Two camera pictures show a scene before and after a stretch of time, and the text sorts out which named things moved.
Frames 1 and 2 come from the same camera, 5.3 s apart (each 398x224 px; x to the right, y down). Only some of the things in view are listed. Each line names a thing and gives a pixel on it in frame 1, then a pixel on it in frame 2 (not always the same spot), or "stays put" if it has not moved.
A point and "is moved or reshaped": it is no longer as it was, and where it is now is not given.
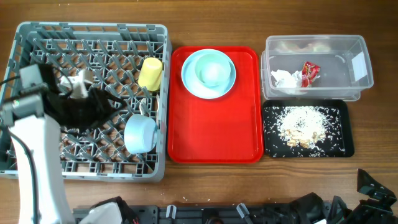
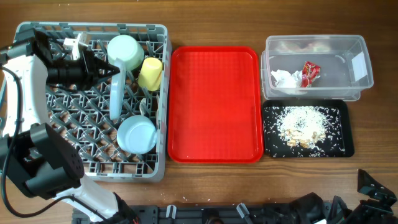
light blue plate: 208,73 -> 117,90
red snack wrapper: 310,72 stays put
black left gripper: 102,109 -> 92,65
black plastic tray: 308,128 stays put
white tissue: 284,79 stays put
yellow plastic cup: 150,74 stays put
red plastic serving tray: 227,129 stays put
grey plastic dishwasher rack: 131,61 stays put
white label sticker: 359,66 stays put
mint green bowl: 209,73 -> 127,48
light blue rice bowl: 140,134 is moved or reshaped
